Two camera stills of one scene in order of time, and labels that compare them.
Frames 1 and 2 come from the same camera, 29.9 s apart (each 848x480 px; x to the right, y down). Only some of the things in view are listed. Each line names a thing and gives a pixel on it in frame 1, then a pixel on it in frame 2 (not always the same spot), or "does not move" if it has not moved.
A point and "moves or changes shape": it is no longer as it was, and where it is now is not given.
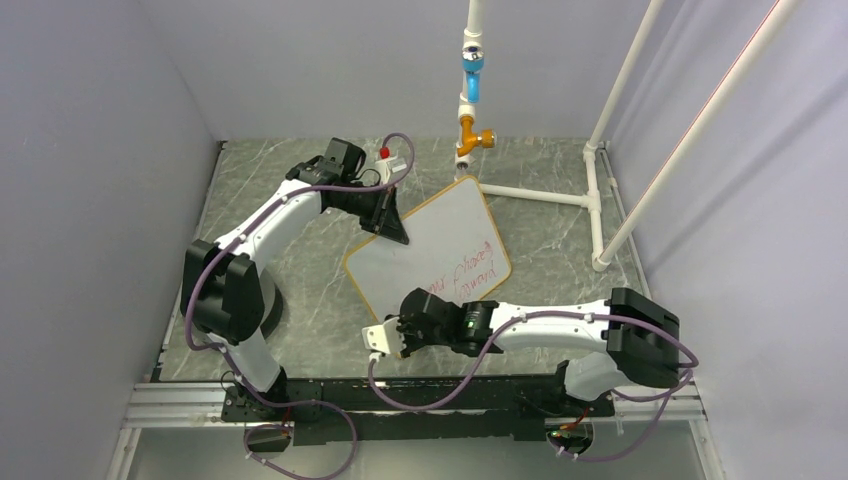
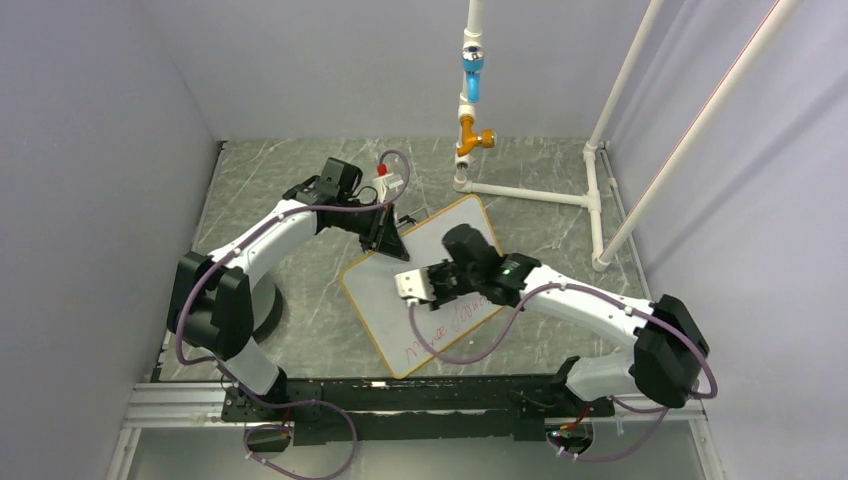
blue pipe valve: [472, 59] does not move
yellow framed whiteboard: [454, 249] moves or changes shape
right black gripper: [410, 344] -> [440, 299]
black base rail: [411, 408] does not move
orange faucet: [470, 139] does not move
